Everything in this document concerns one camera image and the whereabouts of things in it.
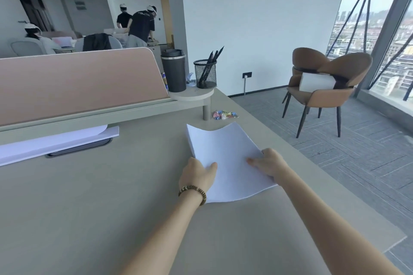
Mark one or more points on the pink desk divider panel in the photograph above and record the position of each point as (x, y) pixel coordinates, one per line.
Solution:
(77, 84)

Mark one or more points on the person's right thumb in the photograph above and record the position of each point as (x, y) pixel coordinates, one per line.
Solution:
(255, 161)

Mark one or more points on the pink laptop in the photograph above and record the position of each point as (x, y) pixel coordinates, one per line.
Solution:
(63, 41)

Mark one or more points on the person's left thumb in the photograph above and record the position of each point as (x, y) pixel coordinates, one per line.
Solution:
(211, 167)

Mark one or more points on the white paper sheets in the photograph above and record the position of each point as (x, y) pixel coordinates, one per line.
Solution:
(226, 152)

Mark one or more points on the white paper stack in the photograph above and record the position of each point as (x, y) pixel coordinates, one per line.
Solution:
(48, 146)

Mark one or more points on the black mesh pen holder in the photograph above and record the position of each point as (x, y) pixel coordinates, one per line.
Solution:
(206, 75)

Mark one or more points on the pile of colourful binder clips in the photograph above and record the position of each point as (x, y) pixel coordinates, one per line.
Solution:
(225, 115)

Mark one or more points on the brown chair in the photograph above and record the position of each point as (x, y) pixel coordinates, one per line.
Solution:
(329, 97)
(305, 59)

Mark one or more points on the person's right hand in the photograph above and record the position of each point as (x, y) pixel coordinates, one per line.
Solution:
(274, 165)

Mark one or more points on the folded white paper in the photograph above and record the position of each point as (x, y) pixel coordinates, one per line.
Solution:
(191, 79)

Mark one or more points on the round grey desk shelf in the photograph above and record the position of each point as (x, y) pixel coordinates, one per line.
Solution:
(193, 94)

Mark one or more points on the person's left hand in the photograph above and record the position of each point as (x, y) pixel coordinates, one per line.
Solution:
(195, 175)

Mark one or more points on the black jacket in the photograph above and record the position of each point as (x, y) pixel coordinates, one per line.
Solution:
(96, 42)

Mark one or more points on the black window frame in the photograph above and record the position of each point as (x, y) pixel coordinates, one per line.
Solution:
(390, 23)

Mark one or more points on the black travel mug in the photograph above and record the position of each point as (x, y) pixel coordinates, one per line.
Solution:
(174, 71)

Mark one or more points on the person's left forearm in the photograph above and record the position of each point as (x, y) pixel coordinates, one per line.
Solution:
(171, 236)

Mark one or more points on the black wall socket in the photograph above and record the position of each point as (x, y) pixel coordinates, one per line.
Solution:
(247, 75)

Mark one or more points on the black pen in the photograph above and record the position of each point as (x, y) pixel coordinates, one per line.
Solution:
(206, 67)
(216, 55)

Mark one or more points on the white box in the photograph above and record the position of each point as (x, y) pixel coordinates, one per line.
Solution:
(317, 82)

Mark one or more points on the white office chair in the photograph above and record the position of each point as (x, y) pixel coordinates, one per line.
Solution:
(27, 49)
(116, 44)

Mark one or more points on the person's right forearm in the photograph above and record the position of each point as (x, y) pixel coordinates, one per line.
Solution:
(326, 223)

